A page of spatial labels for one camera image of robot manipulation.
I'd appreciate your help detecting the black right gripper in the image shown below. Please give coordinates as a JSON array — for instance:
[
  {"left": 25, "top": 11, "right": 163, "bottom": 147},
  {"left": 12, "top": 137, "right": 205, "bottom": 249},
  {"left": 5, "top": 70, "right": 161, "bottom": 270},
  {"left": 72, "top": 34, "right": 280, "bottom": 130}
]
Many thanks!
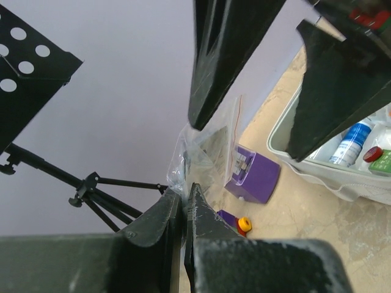
[{"left": 287, "top": 1, "right": 390, "bottom": 162}]

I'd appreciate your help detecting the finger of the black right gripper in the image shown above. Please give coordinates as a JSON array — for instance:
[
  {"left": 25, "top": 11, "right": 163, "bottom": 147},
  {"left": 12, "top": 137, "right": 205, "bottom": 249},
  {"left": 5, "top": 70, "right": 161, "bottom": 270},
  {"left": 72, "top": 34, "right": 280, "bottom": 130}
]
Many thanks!
[{"left": 188, "top": 0, "right": 284, "bottom": 131}]

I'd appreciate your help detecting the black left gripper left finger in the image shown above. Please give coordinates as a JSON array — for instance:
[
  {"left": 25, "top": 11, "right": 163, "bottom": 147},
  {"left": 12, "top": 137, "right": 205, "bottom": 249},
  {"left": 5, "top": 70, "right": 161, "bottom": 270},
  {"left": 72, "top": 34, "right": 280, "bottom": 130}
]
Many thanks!
[{"left": 1, "top": 190, "right": 183, "bottom": 292}]

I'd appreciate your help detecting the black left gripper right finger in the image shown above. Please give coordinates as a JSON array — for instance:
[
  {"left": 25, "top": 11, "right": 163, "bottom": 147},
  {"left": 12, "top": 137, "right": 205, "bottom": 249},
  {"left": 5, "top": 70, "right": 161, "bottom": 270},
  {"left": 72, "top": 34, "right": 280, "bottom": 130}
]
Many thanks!
[{"left": 185, "top": 183, "right": 353, "bottom": 292}]

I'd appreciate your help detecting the small white blue bottle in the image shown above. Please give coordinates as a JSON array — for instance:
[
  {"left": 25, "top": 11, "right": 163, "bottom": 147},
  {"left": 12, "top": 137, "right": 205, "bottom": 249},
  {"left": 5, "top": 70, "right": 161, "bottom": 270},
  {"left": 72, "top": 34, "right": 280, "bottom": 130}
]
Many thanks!
[{"left": 329, "top": 118, "right": 374, "bottom": 167}]

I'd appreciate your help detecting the white gauze packet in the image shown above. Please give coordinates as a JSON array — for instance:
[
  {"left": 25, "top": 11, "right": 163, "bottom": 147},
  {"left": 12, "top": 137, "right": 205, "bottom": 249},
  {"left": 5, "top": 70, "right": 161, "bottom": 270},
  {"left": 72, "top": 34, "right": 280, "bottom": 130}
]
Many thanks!
[{"left": 355, "top": 124, "right": 390, "bottom": 173}]

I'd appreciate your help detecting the small red round tin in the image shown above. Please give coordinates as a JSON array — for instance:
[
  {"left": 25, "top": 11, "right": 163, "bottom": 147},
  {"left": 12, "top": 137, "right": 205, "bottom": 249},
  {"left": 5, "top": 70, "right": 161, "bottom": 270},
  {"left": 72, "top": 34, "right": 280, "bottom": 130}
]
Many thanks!
[{"left": 363, "top": 146, "right": 383, "bottom": 163}]

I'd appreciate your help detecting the grey medicine case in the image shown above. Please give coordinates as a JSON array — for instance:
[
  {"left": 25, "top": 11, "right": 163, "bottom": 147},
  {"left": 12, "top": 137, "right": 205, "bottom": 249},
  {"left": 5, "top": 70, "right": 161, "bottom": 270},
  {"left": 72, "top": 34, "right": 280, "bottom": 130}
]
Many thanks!
[{"left": 267, "top": 85, "right": 390, "bottom": 205}]

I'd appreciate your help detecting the small green packet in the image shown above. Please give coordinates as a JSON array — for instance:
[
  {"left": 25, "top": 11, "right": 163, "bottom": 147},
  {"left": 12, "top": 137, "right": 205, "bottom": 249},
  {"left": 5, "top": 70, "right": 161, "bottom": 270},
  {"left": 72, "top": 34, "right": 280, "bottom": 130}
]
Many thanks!
[{"left": 368, "top": 150, "right": 391, "bottom": 176}]

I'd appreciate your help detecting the clear bag with wipes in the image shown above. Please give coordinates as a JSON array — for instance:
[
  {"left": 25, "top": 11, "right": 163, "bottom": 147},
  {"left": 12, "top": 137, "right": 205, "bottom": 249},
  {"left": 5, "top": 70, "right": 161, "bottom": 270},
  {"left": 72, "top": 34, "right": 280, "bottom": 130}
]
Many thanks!
[{"left": 167, "top": 96, "right": 243, "bottom": 203}]

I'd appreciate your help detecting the colourful toy block train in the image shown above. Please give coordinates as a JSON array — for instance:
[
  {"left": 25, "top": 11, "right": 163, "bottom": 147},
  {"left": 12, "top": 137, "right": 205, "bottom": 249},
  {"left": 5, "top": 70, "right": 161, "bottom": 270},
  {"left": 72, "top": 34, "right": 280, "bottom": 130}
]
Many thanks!
[{"left": 217, "top": 209, "right": 252, "bottom": 237}]

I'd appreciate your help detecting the purple metronome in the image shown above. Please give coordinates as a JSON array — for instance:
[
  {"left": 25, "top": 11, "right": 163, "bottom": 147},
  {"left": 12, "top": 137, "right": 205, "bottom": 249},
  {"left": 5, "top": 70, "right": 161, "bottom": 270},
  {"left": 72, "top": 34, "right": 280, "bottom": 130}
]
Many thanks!
[{"left": 225, "top": 145, "right": 280, "bottom": 204}]

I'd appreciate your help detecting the black music stand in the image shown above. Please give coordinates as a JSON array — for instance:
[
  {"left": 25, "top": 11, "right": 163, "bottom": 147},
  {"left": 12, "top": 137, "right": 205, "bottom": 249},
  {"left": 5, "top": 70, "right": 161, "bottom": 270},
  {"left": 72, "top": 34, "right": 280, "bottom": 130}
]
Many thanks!
[{"left": 1, "top": 6, "right": 168, "bottom": 233}]

